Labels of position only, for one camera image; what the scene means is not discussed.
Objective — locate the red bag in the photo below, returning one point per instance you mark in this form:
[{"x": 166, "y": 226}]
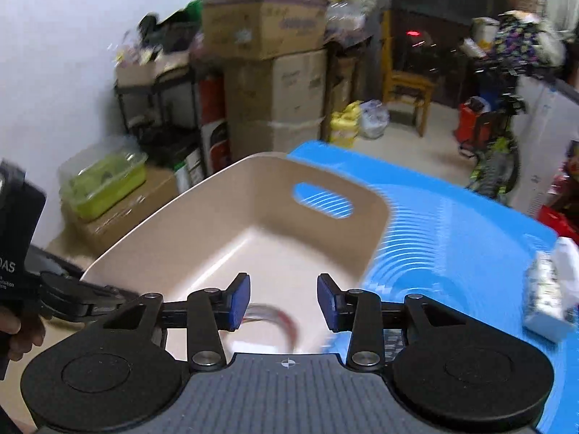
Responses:
[{"x": 558, "y": 221}]

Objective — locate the wooden chair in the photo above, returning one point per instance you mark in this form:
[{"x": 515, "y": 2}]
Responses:
[{"x": 407, "y": 83}]

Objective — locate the red and white appliance carton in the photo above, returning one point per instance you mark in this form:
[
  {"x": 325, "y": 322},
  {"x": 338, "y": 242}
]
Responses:
[{"x": 215, "y": 149}]

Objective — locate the green container with clear lid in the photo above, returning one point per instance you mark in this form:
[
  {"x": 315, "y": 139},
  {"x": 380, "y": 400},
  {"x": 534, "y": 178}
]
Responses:
[{"x": 104, "y": 190}]

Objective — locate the white tall appliance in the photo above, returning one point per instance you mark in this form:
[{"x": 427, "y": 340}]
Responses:
[{"x": 543, "y": 144}]

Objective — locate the clear plastic bag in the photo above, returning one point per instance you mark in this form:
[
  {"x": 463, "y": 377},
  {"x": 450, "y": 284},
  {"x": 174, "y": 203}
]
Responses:
[{"x": 374, "y": 120}]

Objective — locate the beige open box with clutter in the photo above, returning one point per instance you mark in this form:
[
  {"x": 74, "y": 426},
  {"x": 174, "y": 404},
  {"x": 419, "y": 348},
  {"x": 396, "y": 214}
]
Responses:
[{"x": 149, "y": 70}]

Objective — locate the film-wrapped large cardboard box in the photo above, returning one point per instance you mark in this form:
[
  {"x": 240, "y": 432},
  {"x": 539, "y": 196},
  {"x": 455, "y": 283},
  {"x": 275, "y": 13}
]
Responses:
[{"x": 271, "y": 140}]

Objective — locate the black shelf rack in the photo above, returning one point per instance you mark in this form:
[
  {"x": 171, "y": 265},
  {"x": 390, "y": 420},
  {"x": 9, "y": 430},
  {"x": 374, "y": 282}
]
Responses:
[{"x": 135, "y": 122}]

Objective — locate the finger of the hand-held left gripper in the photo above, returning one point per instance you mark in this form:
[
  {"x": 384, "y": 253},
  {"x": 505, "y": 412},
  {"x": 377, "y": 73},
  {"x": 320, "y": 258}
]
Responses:
[{"x": 77, "y": 300}]

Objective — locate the green black bicycle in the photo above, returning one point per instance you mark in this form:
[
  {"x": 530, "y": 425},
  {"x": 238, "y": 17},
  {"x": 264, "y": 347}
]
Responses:
[{"x": 497, "y": 162}]

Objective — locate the colourful patterned cloth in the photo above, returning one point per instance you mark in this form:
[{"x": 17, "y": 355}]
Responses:
[{"x": 524, "y": 40}]

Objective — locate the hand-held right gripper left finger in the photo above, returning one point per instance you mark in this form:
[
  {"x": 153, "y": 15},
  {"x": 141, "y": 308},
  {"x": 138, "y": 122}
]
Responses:
[{"x": 239, "y": 302}]

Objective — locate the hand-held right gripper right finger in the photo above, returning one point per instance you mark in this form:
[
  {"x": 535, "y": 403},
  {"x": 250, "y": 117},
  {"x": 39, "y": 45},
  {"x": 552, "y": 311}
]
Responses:
[{"x": 328, "y": 303}]

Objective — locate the blue ruled mat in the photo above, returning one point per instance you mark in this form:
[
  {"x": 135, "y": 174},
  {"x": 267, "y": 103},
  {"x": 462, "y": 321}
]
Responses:
[{"x": 452, "y": 244}]

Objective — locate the beige plastic basin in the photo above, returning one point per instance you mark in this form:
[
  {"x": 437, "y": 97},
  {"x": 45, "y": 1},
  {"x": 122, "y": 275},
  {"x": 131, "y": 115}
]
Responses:
[{"x": 271, "y": 253}]

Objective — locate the taped cardboard box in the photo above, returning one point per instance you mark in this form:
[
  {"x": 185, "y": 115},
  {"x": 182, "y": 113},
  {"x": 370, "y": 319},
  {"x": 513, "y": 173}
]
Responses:
[{"x": 135, "y": 221}]

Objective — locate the open cardboard box with bags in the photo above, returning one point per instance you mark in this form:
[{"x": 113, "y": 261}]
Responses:
[{"x": 262, "y": 22}]

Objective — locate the large printed cardboard box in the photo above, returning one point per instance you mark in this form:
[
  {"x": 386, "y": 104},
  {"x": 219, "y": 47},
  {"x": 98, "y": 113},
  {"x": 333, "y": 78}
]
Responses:
[{"x": 276, "y": 86}]

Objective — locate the yellow detergent bottle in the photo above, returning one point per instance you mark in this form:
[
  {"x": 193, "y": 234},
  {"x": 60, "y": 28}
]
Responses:
[{"x": 344, "y": 124}]

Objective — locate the person's left hand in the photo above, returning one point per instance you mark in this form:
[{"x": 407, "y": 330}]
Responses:
[{"x": 25, "y": 334}]

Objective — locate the patterned tissue pack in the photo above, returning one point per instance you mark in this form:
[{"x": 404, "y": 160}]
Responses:
[{"x": 547, "y": 289}]

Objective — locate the green white small carton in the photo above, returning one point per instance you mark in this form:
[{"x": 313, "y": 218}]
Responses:
[{"x": 190, "y": 172}]

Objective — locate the blurred white red thing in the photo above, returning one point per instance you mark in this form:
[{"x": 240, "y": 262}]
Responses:
[{"x": 280, "y": 321}]

